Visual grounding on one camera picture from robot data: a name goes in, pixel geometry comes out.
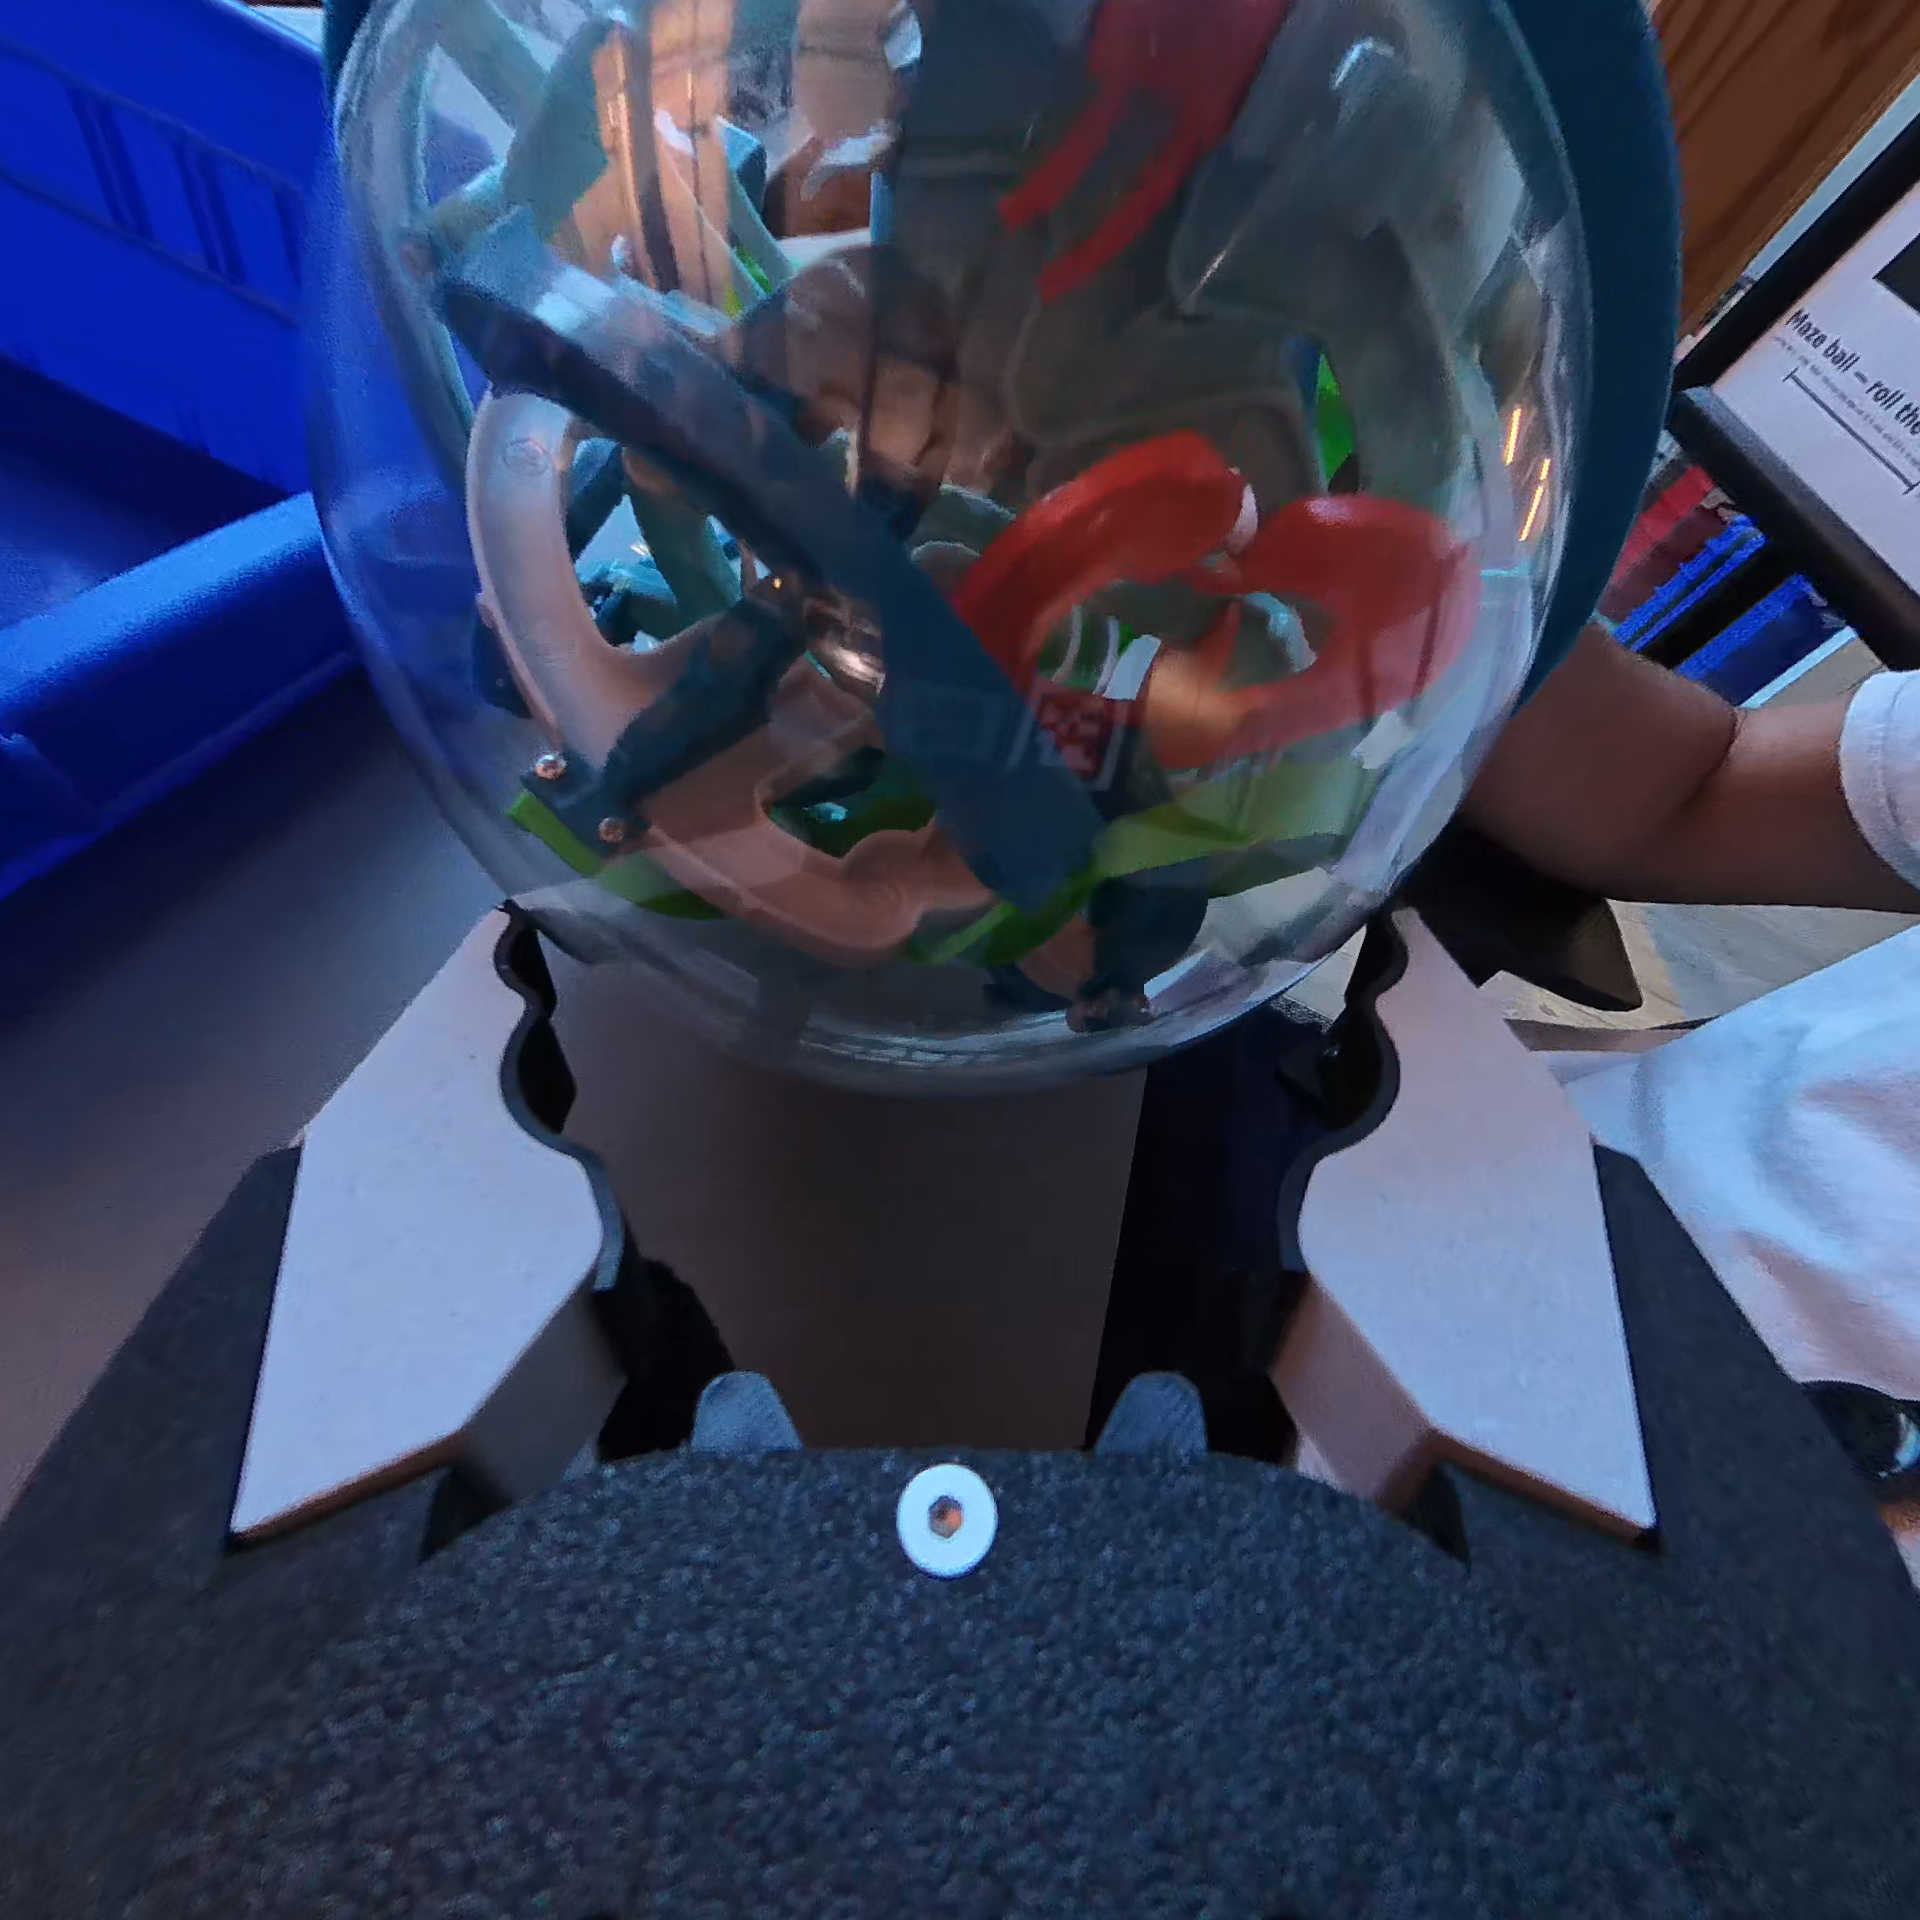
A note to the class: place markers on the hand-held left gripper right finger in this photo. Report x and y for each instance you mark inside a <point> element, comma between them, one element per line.
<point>1461,1246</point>

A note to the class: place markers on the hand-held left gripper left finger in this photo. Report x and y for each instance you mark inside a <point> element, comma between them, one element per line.
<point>404,1246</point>

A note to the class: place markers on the clear plastic maze ball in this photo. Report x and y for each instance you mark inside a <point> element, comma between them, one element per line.
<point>959,491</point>

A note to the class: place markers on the person's right forearm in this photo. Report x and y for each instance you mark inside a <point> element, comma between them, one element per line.
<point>1653,761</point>

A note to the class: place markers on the blue plastic crate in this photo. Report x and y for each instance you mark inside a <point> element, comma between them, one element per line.
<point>1725,602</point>

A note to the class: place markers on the black framed sign board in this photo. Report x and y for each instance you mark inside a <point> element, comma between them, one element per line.
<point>1839,376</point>

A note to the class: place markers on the blue plastic bin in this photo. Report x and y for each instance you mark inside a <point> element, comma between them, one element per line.
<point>165,491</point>

